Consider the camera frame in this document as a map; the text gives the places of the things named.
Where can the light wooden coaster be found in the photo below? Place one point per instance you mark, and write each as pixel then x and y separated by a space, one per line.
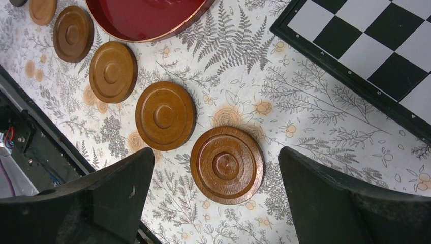
pixel 42 11

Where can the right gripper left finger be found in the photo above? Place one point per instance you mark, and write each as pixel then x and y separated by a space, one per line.
pixel 102 207

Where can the black and white chessboard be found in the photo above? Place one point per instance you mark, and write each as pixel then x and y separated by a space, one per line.
pixel 379 49

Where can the red round tray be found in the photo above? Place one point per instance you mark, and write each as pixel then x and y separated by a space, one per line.
pixel 146 20

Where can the floral tablecloth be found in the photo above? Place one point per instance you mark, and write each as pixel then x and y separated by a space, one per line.
pixel 239 74

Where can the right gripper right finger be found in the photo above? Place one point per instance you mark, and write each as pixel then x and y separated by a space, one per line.
pixel 328 206

